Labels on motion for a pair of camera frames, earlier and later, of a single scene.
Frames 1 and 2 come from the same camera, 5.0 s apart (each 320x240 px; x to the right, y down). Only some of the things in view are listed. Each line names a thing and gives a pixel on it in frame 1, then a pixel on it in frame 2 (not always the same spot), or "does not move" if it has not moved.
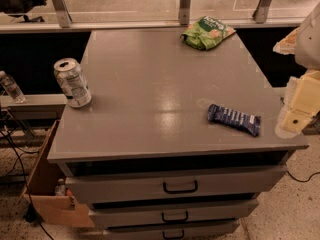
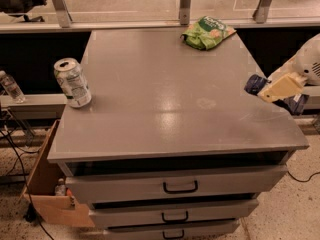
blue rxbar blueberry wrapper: x=221 y=115 to x=296 y=104
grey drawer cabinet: x=179 y=141 does not move
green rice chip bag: x=206 y=33 does not move
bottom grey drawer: x=175 y=231 does not move
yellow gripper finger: x=301 y=104 to x=280 y=87
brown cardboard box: x=47 y=195 does not move
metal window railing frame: x=66 y=24 does not move
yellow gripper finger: x=287 y=45 to x=289 y=67
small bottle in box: x=60 y=188 does not move
